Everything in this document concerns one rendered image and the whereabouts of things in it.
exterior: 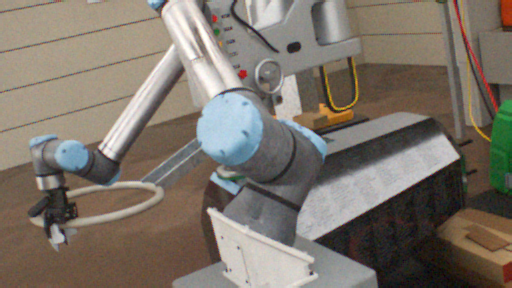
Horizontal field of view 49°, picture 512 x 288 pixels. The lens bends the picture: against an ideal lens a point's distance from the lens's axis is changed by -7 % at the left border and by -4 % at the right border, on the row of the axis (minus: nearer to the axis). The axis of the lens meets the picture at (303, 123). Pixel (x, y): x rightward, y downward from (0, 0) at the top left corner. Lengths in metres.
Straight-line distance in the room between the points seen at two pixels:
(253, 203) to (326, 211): 0.99
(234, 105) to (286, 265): 0.40
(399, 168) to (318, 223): 0.48
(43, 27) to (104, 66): 0.99
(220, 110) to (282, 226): 0.31
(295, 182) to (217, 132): 0.24
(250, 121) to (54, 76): 7.17
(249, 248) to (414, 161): 1.41
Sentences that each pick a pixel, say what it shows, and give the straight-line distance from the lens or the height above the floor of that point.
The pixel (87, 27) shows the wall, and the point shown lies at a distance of 8.42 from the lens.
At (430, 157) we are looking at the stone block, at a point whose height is 0.69.
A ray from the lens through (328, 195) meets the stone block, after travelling 2.40.
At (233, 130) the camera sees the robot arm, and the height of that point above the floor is 1.27.
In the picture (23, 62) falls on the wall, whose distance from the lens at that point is 8.29.
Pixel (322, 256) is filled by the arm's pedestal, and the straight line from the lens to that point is 1.57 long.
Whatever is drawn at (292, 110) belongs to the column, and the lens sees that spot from 3.42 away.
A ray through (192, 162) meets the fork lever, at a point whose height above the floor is 0.96.
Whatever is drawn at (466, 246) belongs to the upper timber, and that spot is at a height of 0.20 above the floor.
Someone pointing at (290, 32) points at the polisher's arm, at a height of 1.35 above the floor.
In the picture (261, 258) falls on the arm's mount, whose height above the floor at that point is 0.96.
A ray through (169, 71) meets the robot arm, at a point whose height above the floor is 1.36.
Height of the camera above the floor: 1.54
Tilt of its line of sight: 13 degrees down
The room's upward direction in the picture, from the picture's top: 11 degrees counter-clockwise
